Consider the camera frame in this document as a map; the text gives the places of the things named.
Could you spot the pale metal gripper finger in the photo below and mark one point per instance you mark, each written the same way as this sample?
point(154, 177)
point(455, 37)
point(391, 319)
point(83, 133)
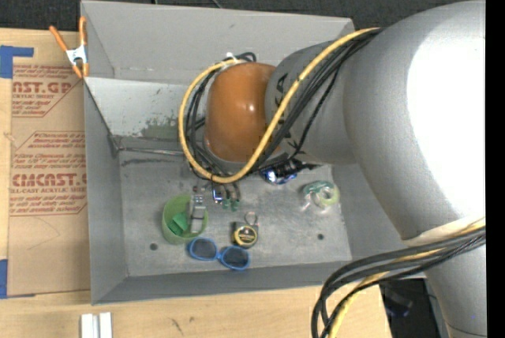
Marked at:
point(196, 222)
point(199, 203)

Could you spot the green toy block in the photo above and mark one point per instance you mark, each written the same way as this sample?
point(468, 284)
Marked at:
point(179, 223)

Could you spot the blue sunglasses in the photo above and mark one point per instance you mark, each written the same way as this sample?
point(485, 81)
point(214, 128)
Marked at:
point(202, 248)

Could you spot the green plastic cup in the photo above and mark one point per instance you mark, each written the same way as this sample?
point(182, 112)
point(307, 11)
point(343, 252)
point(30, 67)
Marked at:
point(171, 235)

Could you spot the yellow and black tape measure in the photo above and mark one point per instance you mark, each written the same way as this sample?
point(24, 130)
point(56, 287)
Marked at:
point(244, 235)

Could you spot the green and white rings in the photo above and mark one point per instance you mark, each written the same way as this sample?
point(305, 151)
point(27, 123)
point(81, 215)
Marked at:
point(324, 195)

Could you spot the grey metal bin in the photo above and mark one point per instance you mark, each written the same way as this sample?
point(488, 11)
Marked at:
point(158, 44)

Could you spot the brown cardboard board red print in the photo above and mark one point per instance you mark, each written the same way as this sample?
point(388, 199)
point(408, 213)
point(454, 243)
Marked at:
point(43, 155)

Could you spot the black cylinder on white bracket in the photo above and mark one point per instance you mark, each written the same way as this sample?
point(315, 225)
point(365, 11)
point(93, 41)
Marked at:
point(285, 170)

